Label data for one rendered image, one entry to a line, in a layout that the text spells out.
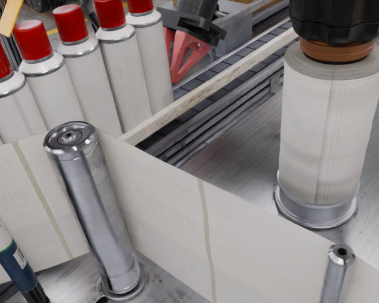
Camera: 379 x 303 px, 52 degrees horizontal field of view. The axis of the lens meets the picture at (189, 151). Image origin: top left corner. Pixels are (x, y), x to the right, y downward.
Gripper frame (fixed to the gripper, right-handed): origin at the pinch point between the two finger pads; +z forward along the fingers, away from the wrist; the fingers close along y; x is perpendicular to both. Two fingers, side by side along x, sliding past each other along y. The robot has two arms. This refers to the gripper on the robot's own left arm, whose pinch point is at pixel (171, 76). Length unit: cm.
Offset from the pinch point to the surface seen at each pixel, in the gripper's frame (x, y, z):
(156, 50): -7.3, 2.5, -2.6
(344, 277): -26.5, 38.8, 5.5
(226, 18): 11.9, -3.0, -12.9
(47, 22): 156, -314, -3
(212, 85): 5.1, 4.4, -1.0
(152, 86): -5.0, 1.8, 2.3
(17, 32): -25.3, 0.6, 1.2
